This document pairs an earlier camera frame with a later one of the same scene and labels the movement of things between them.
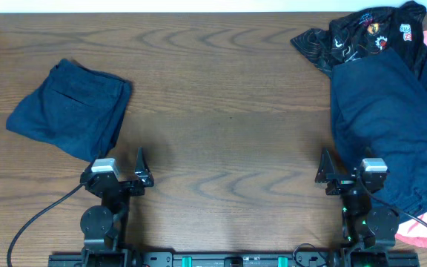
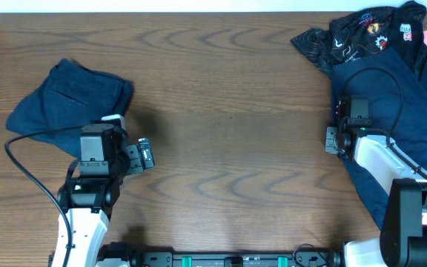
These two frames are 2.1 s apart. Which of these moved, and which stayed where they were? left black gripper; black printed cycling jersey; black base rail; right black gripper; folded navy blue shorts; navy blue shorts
Moved: left black gripper; right black gripper
Stayed: navy blue shorts; black printed cycling jersey; black base rail; folded navy blue shorts
